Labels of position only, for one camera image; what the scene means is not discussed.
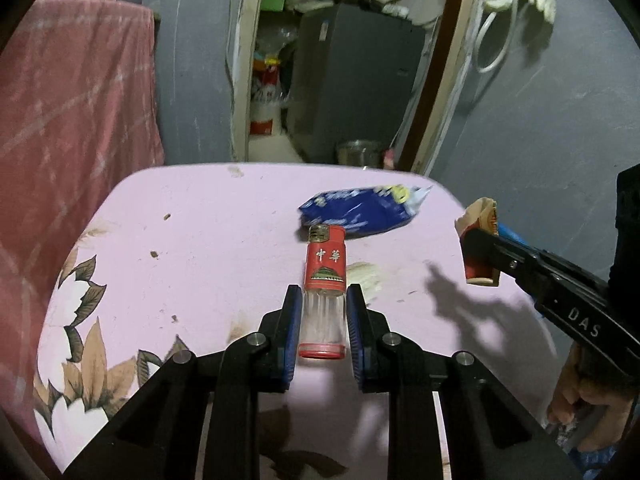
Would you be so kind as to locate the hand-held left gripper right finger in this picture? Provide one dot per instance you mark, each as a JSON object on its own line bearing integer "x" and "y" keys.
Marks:
{"x": 356, "y": 340}

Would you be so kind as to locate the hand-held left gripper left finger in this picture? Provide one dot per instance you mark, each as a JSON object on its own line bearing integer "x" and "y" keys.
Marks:
{"x": 291, "y": 340}

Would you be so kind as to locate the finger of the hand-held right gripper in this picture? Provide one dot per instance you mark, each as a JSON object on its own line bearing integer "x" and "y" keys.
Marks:
{"x": 500, "y": 255}

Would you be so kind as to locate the blue plastic bin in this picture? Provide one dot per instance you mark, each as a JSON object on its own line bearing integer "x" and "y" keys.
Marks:
{"x": 510, "y": 237}

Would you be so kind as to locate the red cardboard pack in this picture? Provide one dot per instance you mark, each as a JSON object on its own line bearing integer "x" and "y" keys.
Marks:
{"x": 477, "y": 272}

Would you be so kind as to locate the red clear lighter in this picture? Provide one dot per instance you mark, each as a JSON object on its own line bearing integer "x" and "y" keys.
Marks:
{"x": 325, "y": 270}

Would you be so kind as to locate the person's right forearm blue sleeve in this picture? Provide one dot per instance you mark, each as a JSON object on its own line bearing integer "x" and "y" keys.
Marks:
{"x": 597, "y": 464}

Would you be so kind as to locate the person's right hand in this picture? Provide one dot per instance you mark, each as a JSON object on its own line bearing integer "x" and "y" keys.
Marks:
{"x": 590, "y": 412}

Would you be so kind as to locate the blue snack wrapper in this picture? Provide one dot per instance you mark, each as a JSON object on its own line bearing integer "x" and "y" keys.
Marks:
{"x": 360, "y": 210}

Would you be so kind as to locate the steel pot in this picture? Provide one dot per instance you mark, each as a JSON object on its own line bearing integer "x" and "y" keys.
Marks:
{"x": 357, "y": 152}

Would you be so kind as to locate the grey refrigerator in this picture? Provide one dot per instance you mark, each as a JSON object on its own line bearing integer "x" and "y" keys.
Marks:
{"x": 350, "y": 85}

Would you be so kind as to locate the red label plastic bottle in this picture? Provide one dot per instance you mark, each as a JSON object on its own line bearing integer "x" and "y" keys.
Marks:
{"x": 262, "y": 110}

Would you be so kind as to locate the red checked cloth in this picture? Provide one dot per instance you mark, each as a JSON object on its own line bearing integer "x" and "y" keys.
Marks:
{"x": 75, "y": 110}

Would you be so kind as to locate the green box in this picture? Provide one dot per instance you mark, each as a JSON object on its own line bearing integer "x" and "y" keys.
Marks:
{"x": 274, "y": 1}

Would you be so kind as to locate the wooden door frame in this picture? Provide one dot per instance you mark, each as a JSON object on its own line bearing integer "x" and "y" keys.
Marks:
{"x": 450, "y": 100}

